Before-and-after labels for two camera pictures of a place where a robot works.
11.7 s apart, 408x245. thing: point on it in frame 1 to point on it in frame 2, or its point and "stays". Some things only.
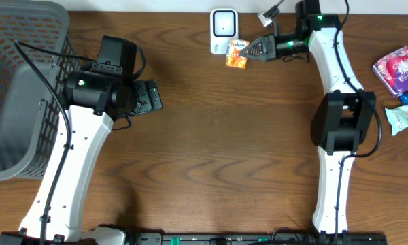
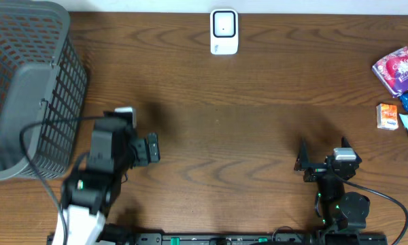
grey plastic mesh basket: [22, 110] stays
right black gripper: [268, 46] to [314, 173]
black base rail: [321, 238] stays
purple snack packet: [399, 71] stays
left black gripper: [149, 96] to [144, 150]
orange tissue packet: [234, 58] to [387, 116]
